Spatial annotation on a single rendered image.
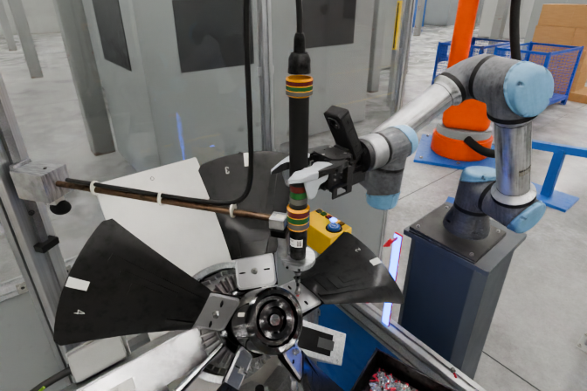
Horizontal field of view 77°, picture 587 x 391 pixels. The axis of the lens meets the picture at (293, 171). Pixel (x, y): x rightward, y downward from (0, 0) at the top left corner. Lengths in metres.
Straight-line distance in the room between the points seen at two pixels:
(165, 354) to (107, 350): 0.11
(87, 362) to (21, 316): 0.63
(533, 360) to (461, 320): 1.11
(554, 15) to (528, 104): 7.68
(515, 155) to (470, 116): 3.44
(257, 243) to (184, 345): 0.25
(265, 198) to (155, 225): 0.31
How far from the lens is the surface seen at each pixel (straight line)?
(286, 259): 0.76
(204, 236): 1.00
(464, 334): 1.55
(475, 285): 1.40
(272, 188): 0.80
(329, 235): 1.21
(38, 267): 1.20
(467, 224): 1.39
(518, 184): 1.20
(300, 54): 0.59
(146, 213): 0.98
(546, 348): 2.67
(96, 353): 0.87
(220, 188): 0.84
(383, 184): 0.86
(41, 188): 1.00
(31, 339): 1.54
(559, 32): 8.61
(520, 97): 0.99
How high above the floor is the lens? 1.77
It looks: 26 degrees down
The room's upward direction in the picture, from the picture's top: straight up
